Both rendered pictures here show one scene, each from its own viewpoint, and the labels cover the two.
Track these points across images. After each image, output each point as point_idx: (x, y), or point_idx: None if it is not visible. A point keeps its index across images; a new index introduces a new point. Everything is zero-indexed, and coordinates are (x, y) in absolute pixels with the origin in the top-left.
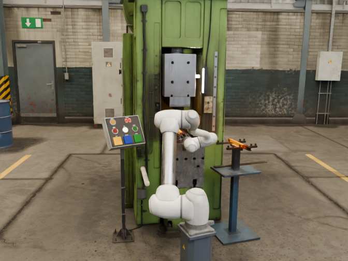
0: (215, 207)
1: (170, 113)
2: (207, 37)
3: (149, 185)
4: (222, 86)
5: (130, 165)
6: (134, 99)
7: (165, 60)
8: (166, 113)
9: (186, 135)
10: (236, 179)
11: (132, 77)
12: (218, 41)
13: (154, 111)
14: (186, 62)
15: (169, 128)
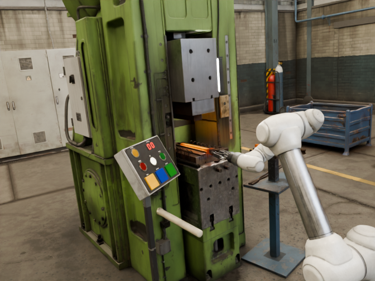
0: (240, 232)
1: (288, 119)
2: (216, 15)
3: (169, 230)
4: (235, 81)
5: (119, 210)
6: (116, 114)
7: (182, 49)
8: (283, 120)
9: (222, 151)
10: None
11: (106, 83)
12: (227, 22)
13: (164, 125)
14: (206, 50)
15: (296, 143)
